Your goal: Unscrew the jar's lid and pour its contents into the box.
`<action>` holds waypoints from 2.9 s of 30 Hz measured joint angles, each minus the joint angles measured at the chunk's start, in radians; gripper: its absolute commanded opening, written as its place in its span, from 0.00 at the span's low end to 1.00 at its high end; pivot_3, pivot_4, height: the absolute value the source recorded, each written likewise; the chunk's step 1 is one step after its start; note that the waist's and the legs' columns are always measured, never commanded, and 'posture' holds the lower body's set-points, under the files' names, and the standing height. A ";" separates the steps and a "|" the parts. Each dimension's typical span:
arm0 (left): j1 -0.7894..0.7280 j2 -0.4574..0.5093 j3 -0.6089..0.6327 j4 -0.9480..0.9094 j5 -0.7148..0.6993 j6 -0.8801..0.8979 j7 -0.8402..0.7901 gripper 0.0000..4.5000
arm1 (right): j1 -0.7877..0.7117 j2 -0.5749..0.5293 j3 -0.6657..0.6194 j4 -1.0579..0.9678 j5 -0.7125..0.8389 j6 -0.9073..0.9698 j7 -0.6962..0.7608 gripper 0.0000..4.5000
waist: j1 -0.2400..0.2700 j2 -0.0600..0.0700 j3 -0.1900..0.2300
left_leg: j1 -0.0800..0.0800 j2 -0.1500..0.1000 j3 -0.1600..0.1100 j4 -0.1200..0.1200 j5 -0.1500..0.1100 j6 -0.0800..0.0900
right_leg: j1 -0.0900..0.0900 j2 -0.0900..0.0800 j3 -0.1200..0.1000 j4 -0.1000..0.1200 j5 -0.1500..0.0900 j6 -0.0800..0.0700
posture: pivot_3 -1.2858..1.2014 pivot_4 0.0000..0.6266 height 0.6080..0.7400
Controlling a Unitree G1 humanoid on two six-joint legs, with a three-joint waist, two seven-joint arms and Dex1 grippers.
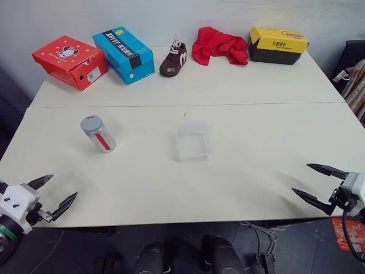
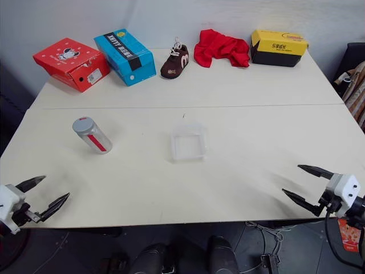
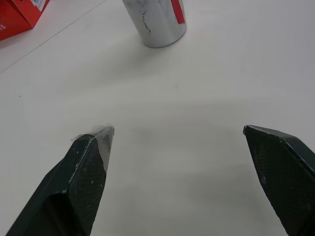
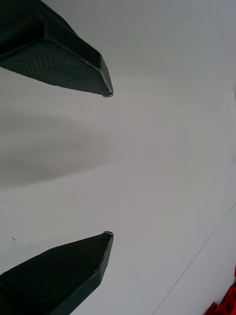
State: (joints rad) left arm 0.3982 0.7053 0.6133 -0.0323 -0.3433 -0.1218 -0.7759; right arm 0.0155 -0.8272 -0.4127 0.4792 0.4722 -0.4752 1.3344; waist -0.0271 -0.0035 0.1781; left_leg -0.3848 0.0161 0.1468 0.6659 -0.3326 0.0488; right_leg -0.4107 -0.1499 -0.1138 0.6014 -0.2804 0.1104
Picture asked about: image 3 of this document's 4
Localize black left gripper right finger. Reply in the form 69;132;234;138
243;124;315;236

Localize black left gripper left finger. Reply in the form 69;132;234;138
5;125;115;236

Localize red cardboard box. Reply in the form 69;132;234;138
0;0;51;42

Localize silver can with red label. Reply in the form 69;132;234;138
122;0;188;49

